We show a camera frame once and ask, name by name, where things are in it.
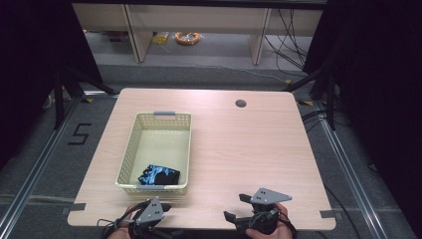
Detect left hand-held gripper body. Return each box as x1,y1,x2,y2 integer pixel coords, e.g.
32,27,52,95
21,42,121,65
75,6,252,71
127,196,166,239

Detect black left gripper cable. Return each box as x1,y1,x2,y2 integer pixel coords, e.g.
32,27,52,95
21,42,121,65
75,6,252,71
97,200,150,239

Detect yellow packet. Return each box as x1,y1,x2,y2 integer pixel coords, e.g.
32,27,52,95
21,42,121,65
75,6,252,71
151,31,170,46

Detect black glove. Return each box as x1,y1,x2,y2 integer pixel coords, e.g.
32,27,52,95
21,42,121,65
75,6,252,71
154,168,181,186

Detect black floor cables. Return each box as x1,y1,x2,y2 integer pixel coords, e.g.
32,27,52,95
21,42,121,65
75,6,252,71
301,109,329,134

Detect black metal stand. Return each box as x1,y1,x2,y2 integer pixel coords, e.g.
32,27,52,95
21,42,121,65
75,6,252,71
52,64,117,131
282,56,336,131

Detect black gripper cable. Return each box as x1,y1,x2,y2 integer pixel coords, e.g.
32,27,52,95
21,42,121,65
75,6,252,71
97,200,150,239
277,208,299,239

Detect dark curtain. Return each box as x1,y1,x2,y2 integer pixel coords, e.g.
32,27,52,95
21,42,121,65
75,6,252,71
0,0,105,170
303,0,422,230

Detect person's right hand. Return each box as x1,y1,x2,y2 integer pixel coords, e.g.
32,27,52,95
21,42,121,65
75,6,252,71
245,201,295,239

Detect black hanging cables bundle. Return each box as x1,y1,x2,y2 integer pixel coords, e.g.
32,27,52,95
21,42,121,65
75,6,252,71
264,8,311,72

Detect orange cable coil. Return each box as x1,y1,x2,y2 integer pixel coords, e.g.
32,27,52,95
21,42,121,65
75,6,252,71
174,31,202,47

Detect blue patterned glove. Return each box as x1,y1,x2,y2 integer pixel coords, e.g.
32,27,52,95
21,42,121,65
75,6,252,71
137,163,172,186

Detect white desk frame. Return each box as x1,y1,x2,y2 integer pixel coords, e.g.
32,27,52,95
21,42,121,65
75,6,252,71
71,2,324,67

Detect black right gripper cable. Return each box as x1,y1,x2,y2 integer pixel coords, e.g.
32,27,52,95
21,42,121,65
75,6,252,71
277,208,299,239

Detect pale yellow plastic basket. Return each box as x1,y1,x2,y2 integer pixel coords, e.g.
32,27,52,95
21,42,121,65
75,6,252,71
114,111,193,197

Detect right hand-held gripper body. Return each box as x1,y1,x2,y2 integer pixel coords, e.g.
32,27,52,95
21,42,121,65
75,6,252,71
233,187,294,235

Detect person's left hand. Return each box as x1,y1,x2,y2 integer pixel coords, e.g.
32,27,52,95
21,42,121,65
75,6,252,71
106,203,137,239

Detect aluminium floor rail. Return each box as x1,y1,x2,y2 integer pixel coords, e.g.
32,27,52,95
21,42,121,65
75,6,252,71
313,99,391,239
0,95,83,235

